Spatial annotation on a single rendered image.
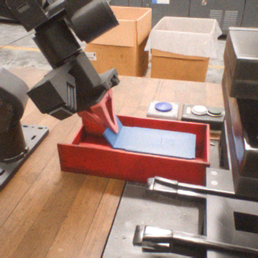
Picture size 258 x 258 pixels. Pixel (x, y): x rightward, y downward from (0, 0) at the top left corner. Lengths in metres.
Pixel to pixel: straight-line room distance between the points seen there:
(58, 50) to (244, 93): 0.32
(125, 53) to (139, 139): 2.09
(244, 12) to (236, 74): 4.57
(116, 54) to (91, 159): 2.15
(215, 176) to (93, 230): 0.19
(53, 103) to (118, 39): 2.17
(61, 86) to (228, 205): 0.26
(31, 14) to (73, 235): 0.31
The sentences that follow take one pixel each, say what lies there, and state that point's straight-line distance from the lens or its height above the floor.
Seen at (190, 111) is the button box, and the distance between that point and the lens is 0.66.
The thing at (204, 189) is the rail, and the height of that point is 0.99.
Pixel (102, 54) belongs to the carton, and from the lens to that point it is 2.65.
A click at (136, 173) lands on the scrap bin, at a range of 0.49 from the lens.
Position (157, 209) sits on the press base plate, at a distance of 0.46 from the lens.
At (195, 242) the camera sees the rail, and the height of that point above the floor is 0.99.
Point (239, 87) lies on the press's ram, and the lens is 0.20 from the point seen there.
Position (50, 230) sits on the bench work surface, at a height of 0.90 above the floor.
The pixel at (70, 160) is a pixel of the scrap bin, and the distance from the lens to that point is 0.51.
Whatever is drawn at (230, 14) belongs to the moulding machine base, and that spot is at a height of 0.37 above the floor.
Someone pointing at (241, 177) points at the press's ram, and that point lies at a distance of 0.19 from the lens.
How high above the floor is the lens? 1.24
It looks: 32 degrees down
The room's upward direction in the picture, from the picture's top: straight up
